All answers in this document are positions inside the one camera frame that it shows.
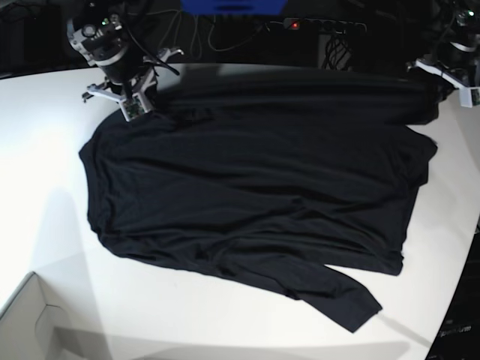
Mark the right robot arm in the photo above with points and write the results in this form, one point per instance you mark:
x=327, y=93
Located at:
x=103, y=34

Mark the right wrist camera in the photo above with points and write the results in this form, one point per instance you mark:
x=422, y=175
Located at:
x=132, y=109

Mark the black t-shirt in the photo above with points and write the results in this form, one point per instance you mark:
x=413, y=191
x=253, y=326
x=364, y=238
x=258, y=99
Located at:
x=272, y=180

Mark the white cardboard box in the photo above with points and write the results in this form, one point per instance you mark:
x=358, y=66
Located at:
x=31, y=328

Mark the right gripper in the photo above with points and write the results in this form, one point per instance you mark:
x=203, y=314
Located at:
x=139, y=81

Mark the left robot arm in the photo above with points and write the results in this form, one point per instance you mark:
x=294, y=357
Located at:
x=454, y=21

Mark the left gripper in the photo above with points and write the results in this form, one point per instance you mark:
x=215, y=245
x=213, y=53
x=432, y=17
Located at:
x=456, y=64

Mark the black power strip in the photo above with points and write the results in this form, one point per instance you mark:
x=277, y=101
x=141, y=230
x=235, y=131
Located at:
x=324, y=25

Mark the blue bin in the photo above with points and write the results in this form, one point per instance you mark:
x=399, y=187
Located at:
x=234, y=7

